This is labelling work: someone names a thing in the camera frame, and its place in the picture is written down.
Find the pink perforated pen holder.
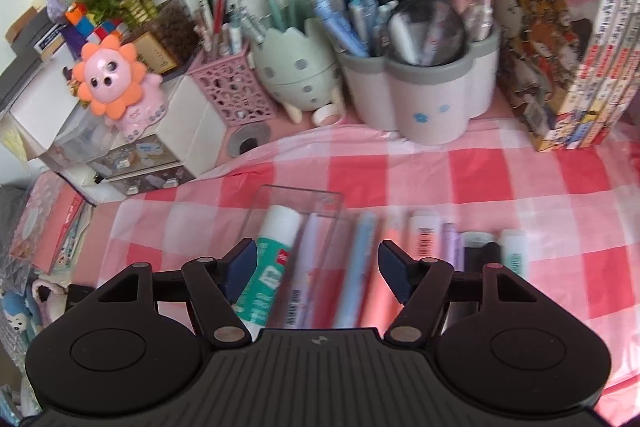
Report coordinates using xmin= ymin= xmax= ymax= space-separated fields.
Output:
xmin=187 ymin=39 xmax=278 ymax=128

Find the clear drawer with stickers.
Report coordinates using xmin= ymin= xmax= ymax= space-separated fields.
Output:
xmin=90 ymin=137 xmax=176 ymax=180

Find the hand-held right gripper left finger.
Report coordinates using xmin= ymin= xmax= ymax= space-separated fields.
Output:
xmin=95 ymin=238 xmax=258 ymax=350

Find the bunch of grey-green pens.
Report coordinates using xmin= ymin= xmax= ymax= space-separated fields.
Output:
xmin=235 ymin=0 xmax=321 ymax=48

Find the grey desk grommet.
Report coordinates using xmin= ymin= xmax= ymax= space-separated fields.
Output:
xmin=227 ymin=124 xmax=271 ymax=158

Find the green highlighter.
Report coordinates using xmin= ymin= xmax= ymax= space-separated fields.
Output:
xmin=501 ymin=228 xmax=528 ymax=280

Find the blue plush monkey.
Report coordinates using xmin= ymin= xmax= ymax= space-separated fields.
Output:
xmin=0 ymin=289 xmax=36 ymax=348

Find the white marker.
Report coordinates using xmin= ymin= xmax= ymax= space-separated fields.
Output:
xmin=235 ymin=205 xmax=303 ymax=333

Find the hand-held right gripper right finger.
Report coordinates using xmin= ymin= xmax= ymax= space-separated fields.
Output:
xmin=377 ymin=239 xmax=546 ymax=350

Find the green egg-shaped pen holder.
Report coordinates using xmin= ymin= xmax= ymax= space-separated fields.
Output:
xmin=250 ymin=19 xmax=346 ymax=124

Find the grey box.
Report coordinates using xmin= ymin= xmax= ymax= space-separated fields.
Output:
xmin=0 ymin=7 xmax=66 ymax=108

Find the light blue pen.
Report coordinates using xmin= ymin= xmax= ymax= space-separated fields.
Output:
xmin=332 ymin=211 xmax=378 ymax=330

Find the white plush toy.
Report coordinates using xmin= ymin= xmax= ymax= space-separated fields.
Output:
xmin=30 ymin=277 xmax=68 ymax=323

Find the pink lion pencil sharpener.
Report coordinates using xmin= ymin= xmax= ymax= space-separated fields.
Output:
xmin=70 ymin=37 xmax=166 ymax=140

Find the pink patterned box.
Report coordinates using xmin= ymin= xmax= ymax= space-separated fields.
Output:
xmin=10 ymin=179 xmax=86 ymax=273

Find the bunch of blue pens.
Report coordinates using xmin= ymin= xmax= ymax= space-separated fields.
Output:
xmin=310 ymin=0 xmax=396 ymax=58

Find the orange highlighter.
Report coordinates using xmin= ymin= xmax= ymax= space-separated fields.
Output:
xmin=407 ymin=210 xmax=441 ymax=260

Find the white drawer organizer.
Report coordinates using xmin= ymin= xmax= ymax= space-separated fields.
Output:
xmin=10 ymin=72 xmax=226 ymax=202

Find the white storage box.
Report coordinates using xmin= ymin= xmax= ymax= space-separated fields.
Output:
xmin=10 ymin=52 xmax=83 ymax=148

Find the pink white checkered tablecloth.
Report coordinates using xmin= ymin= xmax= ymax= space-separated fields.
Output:
xmin=95 ymin=117 xmax=640 ymax=423

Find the clear acrylic box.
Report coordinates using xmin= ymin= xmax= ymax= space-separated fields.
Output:
xmin=125 ymin=0 xmax=201 ymax=75

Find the clear lidded storage box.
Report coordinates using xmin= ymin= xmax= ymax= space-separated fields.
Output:
xmin=37 ymin=104 xmax=126 ymax=172

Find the magnifying glass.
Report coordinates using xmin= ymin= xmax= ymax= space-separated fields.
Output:
xmin=387 ymin=0 xmax=471 ymax=68

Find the white tape roll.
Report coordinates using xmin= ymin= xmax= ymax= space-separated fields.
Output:
xmin=314 ymin=103 xmax=343 ymax=126

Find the multicolour puzzle cube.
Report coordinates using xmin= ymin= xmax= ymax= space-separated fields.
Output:
xmin=64 ymin=1 xmax=126 ymax=44

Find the pink comic book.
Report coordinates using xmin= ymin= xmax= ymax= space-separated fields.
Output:
xmin=602 ymin=52 xmax=640 ymax=130
xmin=570 ymin=0 xmax=640 ymax=148
xmin=499 ymin=0 xmax=633 ymax=152
xmin=587 ymin=7 xmax=640 ymax=140

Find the black marker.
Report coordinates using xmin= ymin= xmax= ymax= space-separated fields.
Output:
xmin=462 ymin=231 xmax=502 ymax=275

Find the clear plastic organizer tray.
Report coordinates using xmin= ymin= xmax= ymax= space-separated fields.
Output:
xmin=235 ymin=183 xmax=347 ymax=333

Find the lilac white pen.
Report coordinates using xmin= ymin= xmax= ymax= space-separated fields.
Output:
xmin=282 ymin=213 xmax=326 ymax=330

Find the white grey flower-shaped pen holder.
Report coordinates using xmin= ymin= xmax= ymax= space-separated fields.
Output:
xmin=336 ymin=27 xmax=501 ymax=145

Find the peach pink pen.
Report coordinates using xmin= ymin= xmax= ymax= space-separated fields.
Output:
xmin=360 ymin=214 xmax=406 ymax=330

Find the small purple capsule toy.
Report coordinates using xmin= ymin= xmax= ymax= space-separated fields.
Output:
xmin=441 ymin=221 xmax=460 ymax=268

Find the bunch of mixed pens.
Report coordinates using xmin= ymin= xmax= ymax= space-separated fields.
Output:
xmin=192 ymin=0 xmax=251 ymax=62

